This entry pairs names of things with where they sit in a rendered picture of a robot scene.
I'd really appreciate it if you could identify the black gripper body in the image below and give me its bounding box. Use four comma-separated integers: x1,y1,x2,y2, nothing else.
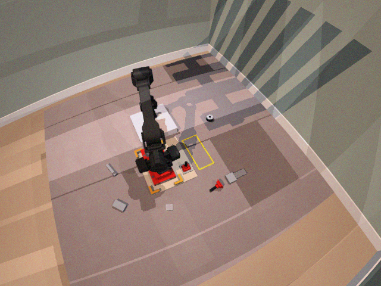
135,145,180,173

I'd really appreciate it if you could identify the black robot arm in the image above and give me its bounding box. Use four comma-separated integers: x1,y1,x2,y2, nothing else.
131,66,173,175

